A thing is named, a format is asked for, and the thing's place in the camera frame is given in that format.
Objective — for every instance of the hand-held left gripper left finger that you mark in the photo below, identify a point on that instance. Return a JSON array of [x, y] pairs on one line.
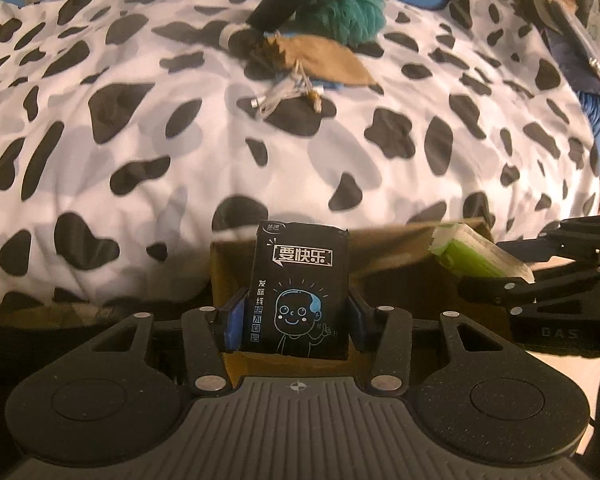
[[232, 327]]

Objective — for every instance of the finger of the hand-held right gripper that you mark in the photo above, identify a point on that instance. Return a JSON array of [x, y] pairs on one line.
[[555, 300], [580, 240]]

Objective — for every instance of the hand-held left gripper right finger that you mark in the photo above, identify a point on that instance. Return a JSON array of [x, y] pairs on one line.
[[360, 325]]

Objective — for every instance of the black cartoon print tissue pack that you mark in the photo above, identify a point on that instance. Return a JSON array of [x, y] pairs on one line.
[[300, 285]]

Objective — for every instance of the brown cardboard box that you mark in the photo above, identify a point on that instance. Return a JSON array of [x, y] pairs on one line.
[[390, 250]]

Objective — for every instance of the green tissue pack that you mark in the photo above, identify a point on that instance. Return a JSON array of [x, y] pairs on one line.
[[475, 255]]

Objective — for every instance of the blue wet wipes pack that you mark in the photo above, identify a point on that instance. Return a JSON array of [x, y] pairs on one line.
[[330, 85]]

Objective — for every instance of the black garbage bag roll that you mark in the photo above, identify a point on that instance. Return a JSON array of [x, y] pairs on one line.
[[240, 40]]

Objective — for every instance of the teal mesh bath sponge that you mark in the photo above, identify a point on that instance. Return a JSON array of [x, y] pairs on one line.
[[345, 10]]

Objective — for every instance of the blue woven item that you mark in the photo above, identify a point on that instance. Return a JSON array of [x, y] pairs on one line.
[[594, 110]]

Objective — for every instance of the pile of plastic-wrapped clutter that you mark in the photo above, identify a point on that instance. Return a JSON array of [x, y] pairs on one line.
[[545, 5]]

